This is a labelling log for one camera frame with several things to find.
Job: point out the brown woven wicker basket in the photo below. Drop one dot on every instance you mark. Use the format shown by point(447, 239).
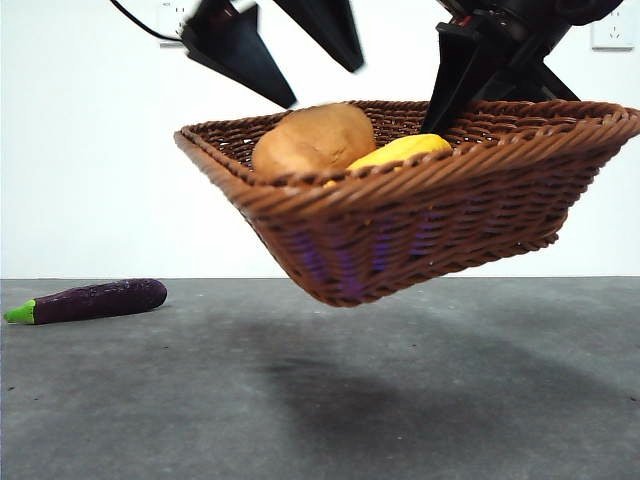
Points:
point(425, 225)

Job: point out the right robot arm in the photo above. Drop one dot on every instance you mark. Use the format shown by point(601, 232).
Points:
point(540, 20)

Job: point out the brown potato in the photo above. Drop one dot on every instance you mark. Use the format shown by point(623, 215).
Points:
point(315, 140)

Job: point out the purple eggplant with green stem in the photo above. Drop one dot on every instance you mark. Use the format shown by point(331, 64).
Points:
point(100, 300)

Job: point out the white wall socket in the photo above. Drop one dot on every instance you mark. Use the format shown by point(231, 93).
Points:
point(612, 37)
point(170, 25)

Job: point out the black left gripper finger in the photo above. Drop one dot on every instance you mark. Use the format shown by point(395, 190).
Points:
point(240, 55)
point(330, 30)

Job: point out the yellow corn cob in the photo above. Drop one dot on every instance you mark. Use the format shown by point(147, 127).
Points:
point(400, 152)

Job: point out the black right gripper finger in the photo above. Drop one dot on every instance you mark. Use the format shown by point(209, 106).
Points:
point(452, 75)
point(530, 82)

